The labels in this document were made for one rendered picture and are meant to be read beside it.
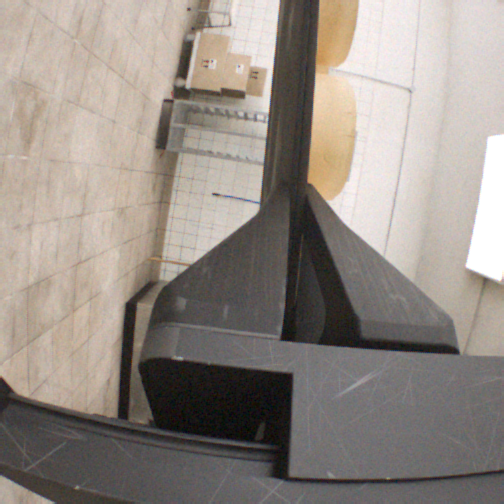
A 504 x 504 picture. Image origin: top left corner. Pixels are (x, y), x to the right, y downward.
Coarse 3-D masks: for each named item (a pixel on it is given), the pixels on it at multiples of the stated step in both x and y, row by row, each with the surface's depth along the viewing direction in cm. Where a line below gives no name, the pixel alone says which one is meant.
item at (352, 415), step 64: (256, 256) 8; (192, 320) 6; (256, 320) 6; (192, 384) 6; (256, 384) 6; (320, 384) 5; (384, 384) 5; (448, 384) 5; (320, 448) 5; (384, 448) 5; (448, 448) 5
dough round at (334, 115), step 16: (320, 80) 14; (336, 80) 14; (320, 96) 13; (336, 96) 13; (352, 96) 14; (320, 112) 13; (336, 112) 13; (352, 112) 14; (320, 128) 13; (336, 128) 13; (352, 128) 14; (320, 144) 14; (336, 144) 14; (352, 144) 14; (320, 160) 14; (336, 160) 14; (320, 176) 14; (336, 176) 14; (320, 192) 15; (336, 192) 15
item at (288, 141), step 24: (288, 0) 22; (312, 0) 11; (288, 24) 20; (312, 24) 11; (288, 48) 18; (312, 48) 11; (288, 72) 17; (312, 72) 11; (288, 96) 15; (312, 96) 11; (288, 120) 14; (312, 120) 12; (288, 144) 13; (264, 168) 44; (288, 168) 13; (264, 192) 36; (288, 240) 12; (288, 264) 12; (288, 288) 12; (288, 312) 12; (288, 336) 12; (264, 432) 12
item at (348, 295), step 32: (320, 224) 10; (320, 256) 9; (352, 256) 8; (320, 288) 9; (352, 288) 7; (384, 288) 7; (416, 288) 7; (320, 320) 11; (352, 320) 6; (384, 320) 6; (416, 320) 6; (448, 320) 6; (416, 352) 6; (448, 352) 6
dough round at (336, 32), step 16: (320, 0) 13; (336, 0) 13; (352, 0) 13; (320, 16) 14; (336, 16) 14; (352, 16) 14; (320, 32) 14; (336, 32) 14; (352, 32) 14; (320, 48) 15; (336, 48) 15; (320, 64) 16; (336, 64) 16
